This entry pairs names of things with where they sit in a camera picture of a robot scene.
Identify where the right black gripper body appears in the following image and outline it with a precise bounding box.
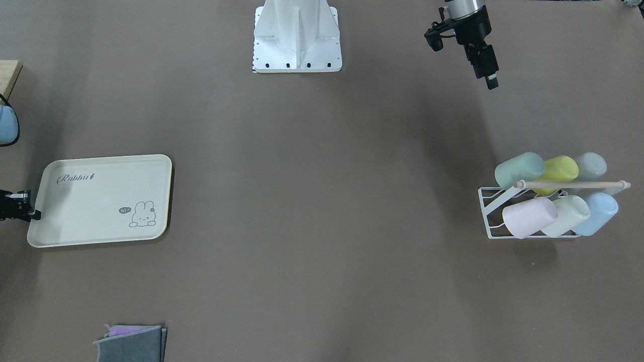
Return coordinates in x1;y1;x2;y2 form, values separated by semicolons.
1;190;21;221

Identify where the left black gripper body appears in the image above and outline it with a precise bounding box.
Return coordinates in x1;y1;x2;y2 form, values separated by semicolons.
454;11;492;48

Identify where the cream rabbit print tray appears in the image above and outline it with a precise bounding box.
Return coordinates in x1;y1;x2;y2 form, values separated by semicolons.
26;154;173;248

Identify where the green plastic cup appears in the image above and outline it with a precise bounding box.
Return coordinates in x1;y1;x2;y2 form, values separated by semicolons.
495;152;546;190

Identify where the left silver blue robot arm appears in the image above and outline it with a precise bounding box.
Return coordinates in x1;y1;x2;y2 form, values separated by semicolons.
446;1;499;90

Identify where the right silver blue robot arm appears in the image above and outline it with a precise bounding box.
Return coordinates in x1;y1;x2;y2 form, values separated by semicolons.
1;105;41;223

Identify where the yellow plastic cup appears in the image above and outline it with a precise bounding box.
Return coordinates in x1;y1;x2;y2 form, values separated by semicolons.
535;155;579;183

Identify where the grey plastic cup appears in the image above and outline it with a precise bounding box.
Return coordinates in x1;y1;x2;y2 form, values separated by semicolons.
573;153;607;182

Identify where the pink plastic cup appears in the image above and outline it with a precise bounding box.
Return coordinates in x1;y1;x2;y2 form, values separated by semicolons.
502;197;557;239

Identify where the pale cream plastic cup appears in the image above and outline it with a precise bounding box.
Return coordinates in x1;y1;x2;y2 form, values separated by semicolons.
540;195;590;237

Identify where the light blue plastic cup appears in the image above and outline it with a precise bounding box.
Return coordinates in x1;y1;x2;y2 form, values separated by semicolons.
571;192;619;236

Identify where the wooden cutting board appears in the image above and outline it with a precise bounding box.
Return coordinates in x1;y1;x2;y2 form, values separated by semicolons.
1;60;23;100

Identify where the purple folded cloth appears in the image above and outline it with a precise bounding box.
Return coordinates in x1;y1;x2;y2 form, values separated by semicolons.
104;325;152;338

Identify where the grey folded cloth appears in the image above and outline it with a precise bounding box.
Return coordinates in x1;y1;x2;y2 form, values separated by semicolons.
94;325;167;361

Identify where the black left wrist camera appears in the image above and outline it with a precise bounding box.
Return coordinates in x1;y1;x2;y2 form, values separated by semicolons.
425;19;456;51

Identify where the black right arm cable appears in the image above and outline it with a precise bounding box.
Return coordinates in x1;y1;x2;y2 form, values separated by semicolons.
0;93;21;147

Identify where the white wire cup rack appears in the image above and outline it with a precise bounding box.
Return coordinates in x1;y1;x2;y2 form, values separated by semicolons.
477;179;632;240

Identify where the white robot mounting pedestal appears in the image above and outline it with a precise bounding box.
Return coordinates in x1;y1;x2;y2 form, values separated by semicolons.
252;1;343;73

